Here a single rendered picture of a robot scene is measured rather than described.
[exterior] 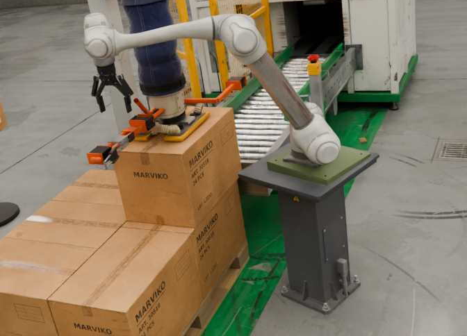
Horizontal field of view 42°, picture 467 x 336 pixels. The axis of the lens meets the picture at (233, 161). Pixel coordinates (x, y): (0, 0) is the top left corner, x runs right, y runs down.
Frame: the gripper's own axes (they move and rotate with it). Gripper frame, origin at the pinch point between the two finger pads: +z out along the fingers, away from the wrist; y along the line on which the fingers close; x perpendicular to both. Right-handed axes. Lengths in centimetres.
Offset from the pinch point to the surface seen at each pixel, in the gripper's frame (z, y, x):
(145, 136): 24.9, 6.3, -27.3
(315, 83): 35, -50, -132
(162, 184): 44.2, -5.9, -14.9
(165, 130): 19.8, -7.9, -23.9
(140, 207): 58, 10, -15
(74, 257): 67, 29, 19
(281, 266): 122, -40, -66
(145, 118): 12.2, -1.0, -19.6
